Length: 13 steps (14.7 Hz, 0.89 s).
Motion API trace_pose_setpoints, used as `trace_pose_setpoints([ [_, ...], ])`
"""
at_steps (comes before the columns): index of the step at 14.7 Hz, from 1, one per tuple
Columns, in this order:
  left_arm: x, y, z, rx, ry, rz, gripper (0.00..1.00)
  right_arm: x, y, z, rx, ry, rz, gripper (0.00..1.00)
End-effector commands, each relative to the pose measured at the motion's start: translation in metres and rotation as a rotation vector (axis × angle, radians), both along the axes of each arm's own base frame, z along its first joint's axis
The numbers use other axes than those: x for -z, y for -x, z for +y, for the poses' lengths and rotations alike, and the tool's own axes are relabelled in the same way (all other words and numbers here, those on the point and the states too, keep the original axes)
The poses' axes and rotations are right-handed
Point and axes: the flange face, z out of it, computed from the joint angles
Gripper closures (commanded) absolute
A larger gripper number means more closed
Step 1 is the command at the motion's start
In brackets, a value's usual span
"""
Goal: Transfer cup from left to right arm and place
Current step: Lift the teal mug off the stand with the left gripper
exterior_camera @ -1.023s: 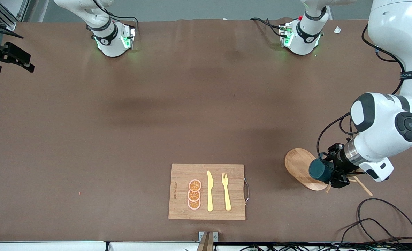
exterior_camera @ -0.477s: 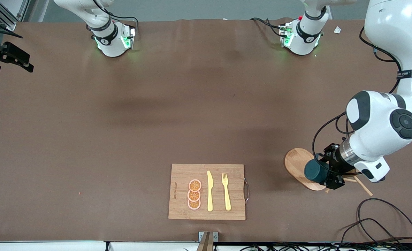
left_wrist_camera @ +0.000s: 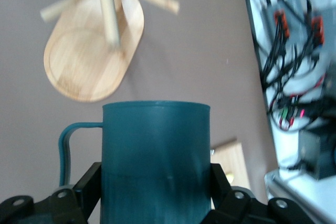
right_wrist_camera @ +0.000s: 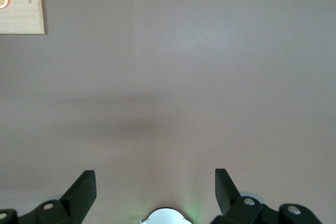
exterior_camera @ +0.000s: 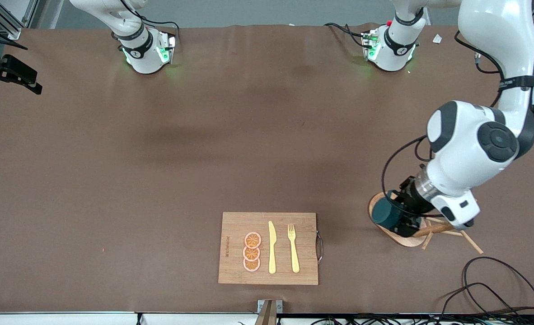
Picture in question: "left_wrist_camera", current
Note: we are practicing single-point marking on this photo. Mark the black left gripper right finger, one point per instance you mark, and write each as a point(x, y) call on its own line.
point(241, 208)

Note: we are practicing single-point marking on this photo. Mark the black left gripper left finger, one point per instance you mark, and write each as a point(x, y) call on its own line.
point(52, 208)

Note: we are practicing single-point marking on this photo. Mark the dark teal ribbed cup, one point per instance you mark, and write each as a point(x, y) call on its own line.
point(157, 155)

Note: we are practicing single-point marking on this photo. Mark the bamboo cutting board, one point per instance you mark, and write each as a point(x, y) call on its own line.
point(233, 155)

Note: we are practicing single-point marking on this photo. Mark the white shelf panel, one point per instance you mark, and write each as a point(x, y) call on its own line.
point(302, 200)

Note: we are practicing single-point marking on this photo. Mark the black electronics box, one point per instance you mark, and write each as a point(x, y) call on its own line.
point(315, 155)

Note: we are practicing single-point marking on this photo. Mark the wooden mug tree stand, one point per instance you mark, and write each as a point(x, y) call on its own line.
point(78, 64)

